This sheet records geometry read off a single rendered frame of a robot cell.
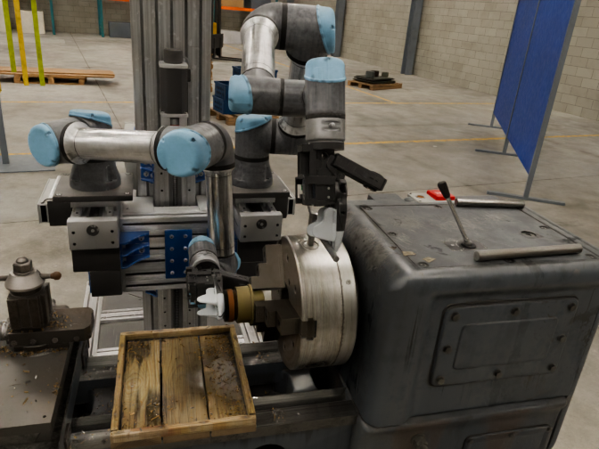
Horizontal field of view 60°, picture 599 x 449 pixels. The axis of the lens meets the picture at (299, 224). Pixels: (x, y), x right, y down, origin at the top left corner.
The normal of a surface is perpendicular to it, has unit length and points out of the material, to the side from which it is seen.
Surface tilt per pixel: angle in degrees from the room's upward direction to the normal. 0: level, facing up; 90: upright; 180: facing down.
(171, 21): 90
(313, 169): 70
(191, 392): 0
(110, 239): 90
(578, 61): 90
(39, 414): 0
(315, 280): 43
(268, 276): 51
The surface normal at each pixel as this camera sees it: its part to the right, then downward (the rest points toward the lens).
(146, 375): 0.08, -0.92
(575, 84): -0.91, 0.09
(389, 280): -0.76, -0.49
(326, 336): 0.25, 0.36
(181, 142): -0.20, 0.37
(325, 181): 0.26, 0.07
